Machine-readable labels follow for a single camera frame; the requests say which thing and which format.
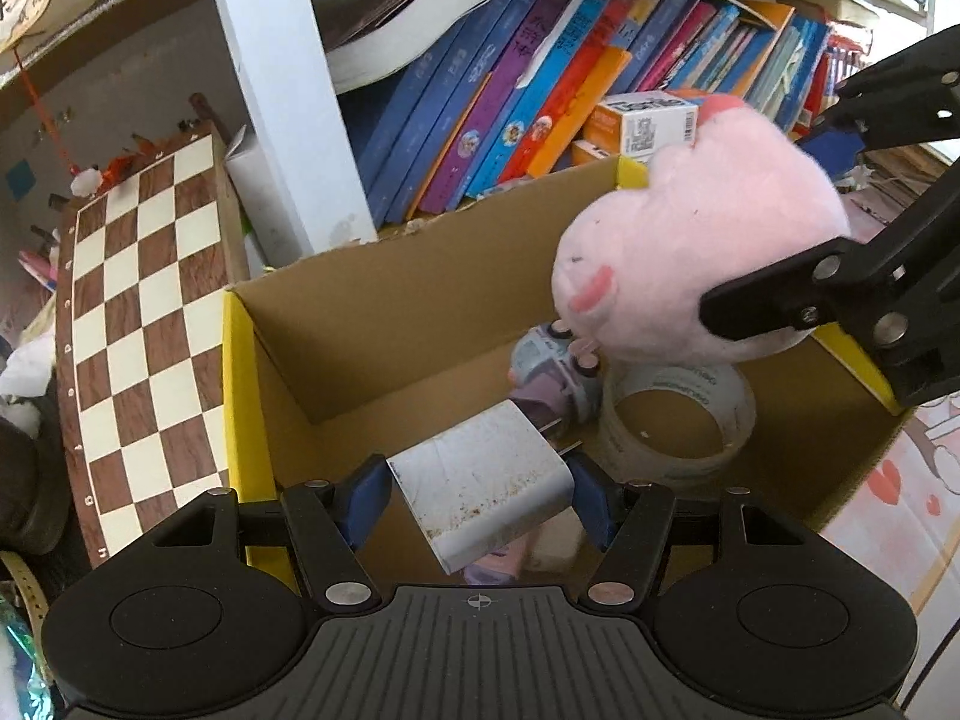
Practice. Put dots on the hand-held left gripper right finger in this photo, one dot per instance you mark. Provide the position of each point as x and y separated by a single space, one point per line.
594 502

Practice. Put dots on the clear packing tape roll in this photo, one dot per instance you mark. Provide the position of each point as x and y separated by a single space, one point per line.
675 457

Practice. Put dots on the orange and white carton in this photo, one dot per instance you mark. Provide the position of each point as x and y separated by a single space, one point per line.
637 124

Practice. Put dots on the flat orange carton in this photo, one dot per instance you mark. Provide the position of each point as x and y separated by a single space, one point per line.
592 152

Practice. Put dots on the brown and cream chessboard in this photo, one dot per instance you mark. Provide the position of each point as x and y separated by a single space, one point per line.
142 337

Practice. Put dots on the white shelf upright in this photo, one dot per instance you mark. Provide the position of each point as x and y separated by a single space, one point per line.
277 90

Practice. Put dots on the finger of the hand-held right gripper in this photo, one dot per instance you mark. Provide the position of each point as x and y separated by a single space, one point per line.
829 146
772 300

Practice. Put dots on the thick dark-covered book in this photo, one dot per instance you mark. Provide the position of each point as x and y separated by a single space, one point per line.
405 30

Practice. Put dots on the white fluffy toy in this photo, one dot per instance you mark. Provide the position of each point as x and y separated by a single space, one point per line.
26 382

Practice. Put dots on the row of colourful books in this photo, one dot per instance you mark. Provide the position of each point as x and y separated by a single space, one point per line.
510 90

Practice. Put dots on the pink plush toy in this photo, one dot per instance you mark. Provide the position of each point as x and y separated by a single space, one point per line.
690 240

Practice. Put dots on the cardboard box with yellow tape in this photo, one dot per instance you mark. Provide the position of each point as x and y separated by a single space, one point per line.
390 330

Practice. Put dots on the dark round object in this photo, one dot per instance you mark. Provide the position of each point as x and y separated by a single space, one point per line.
26 495

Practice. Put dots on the pink printed mat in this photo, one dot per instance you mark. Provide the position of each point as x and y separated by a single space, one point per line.
900 495

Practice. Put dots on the white charger plug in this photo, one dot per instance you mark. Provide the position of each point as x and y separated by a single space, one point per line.
480 487

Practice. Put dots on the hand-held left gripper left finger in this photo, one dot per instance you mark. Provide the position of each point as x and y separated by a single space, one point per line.
367 499

